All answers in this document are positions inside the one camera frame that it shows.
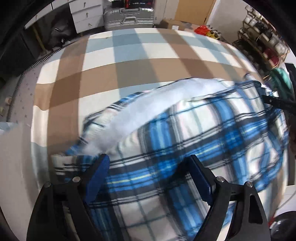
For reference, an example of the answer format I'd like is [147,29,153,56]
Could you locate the cardboard box on floor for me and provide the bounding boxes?
[157,19,186,31]

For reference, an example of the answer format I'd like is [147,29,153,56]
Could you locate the patterned floor rug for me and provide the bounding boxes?
[1,40,76,125]

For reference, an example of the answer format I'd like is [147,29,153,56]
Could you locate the yellow shoes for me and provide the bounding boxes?
[206,30,222,40]

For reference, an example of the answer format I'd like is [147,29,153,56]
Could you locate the checkered brown blue bedsheet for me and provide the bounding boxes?
[31,28,261,186]

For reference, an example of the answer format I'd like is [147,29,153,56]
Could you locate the white drawer desk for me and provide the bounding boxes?
[25,0,104,33]

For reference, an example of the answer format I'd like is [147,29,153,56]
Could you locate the silver aluminium suitcase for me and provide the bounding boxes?
[104,8,154,31]

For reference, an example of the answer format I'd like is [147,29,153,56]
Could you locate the teal garment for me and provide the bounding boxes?
[269,68,295,101]

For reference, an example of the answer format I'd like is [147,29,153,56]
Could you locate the red plastic bag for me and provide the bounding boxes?
[194,25,211,36]

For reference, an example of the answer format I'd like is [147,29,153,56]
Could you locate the wooden door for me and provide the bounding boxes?
[175,0,216,25]

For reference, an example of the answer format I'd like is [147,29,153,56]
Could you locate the shoe rack with shoes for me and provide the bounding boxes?
[233,6,290,78]

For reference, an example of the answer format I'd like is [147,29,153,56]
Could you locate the black bag under desk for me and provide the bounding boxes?
[48,16,77,48]

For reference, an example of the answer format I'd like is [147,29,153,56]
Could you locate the black red shoe box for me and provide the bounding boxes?
[124,0,154,9]

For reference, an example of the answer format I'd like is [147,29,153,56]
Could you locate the blue white plaid shirt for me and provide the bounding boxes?
[51,78,288,240]

